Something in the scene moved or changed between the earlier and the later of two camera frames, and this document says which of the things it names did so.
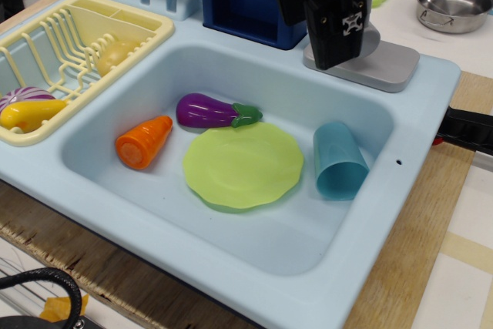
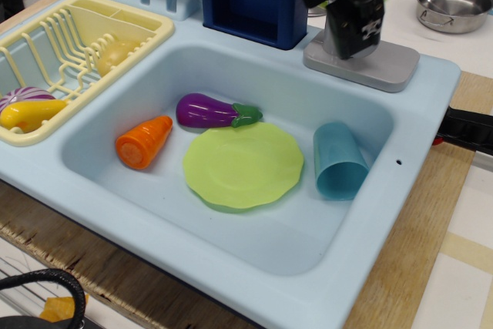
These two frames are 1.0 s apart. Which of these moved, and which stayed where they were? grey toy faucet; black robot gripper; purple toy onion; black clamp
Moved: black robot gripper
Stayed: black clamp; purple toy onion; grey toy faucet
